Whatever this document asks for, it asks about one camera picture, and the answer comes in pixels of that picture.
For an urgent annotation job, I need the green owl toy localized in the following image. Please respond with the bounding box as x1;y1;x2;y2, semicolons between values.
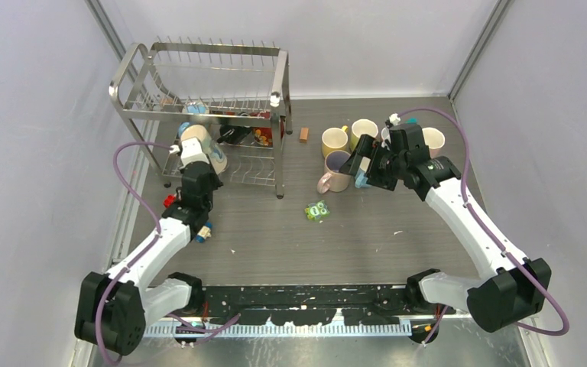
304;200;331;221

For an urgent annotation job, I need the colourful brick toy car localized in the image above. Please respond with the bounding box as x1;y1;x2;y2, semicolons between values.
161;194;212;243

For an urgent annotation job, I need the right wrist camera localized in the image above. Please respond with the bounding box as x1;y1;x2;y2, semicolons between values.
384;113;401;128

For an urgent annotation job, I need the small wooden block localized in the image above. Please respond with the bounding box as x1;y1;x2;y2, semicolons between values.
299;127;309;144

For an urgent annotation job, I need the light blue mug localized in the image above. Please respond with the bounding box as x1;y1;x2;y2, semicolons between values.
355;171;371;189

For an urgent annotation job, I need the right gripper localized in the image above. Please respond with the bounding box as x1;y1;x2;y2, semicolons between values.
339;134;407;192

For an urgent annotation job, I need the beige patterned mug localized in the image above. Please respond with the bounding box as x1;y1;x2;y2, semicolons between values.
180;125;228;174

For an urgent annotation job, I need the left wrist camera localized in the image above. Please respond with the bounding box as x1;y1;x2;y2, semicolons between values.
169;138;210;168

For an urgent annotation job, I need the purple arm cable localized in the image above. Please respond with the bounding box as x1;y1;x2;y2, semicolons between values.
94;141;242;367
397;106;571;346

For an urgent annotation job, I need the pink faceted mug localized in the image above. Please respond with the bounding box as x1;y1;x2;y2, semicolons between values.
422;127;446;158

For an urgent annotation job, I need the steel two-tier dish rack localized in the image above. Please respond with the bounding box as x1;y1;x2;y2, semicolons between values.
109;37;293;198

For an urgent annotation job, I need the yellow cup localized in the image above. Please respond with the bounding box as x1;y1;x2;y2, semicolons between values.
321;125;349;158

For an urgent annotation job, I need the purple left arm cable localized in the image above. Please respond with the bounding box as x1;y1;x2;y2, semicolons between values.
94;141;242;367

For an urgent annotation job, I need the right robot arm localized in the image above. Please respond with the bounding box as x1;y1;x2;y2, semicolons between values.
339;124;552;333

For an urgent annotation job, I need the lime green mug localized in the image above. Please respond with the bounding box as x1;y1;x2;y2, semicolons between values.
349;119;379;151

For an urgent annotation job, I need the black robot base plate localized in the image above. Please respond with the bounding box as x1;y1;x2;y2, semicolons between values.
173;284;443;326

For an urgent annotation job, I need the pale pink marbled mug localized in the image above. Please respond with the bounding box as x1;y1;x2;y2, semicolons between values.
316;151;351;194

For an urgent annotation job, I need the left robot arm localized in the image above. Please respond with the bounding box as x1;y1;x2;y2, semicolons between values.
74;161;222;356

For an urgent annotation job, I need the salmon floral mug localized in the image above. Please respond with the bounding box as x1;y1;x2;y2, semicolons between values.
381;128;391;148

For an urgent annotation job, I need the blue patterned mug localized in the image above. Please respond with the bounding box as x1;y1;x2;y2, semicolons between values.
183;102;209;114

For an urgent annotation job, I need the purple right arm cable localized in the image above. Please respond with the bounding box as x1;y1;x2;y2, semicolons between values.
397;106;571;346

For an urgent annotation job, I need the black cup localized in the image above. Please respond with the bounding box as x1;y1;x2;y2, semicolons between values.
216;125;252;145

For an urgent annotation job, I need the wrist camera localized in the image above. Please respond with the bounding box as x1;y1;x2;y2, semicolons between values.
169;138;210;168
384;113;401;128

